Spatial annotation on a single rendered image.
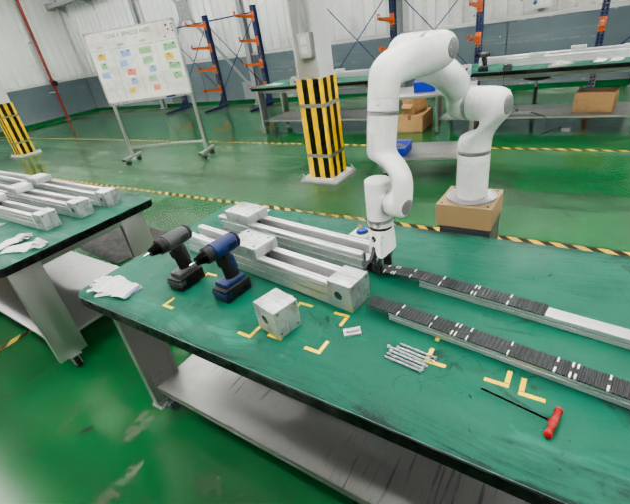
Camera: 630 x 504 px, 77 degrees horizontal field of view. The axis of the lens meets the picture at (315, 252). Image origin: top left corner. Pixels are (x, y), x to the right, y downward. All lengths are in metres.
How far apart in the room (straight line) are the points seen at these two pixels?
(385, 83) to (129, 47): 6.02
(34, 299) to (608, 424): 2.45
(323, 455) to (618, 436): 0.94
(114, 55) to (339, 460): 6.50
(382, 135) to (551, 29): 7.56
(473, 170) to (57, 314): 2.25
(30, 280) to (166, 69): 4.72
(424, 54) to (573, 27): 7.44
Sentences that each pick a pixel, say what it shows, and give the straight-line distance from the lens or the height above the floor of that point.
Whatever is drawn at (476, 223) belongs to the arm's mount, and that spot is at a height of 0.81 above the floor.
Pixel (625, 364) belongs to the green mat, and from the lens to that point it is 1.20.
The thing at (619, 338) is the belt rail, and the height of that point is 0.80.
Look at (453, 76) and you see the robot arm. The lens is 1.43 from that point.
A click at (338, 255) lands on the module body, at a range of 1.44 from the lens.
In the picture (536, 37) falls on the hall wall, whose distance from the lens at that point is 8.69.
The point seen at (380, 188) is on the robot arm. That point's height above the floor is 1.11.
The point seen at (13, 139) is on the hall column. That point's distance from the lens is 11.05.
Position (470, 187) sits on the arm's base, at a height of 0.94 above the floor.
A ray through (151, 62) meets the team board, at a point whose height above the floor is 1.45.
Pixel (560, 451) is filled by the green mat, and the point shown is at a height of 0.78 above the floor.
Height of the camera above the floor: 1.56
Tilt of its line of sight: 29 degrees down
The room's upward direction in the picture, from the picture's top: 9 degrees counter-clockwise
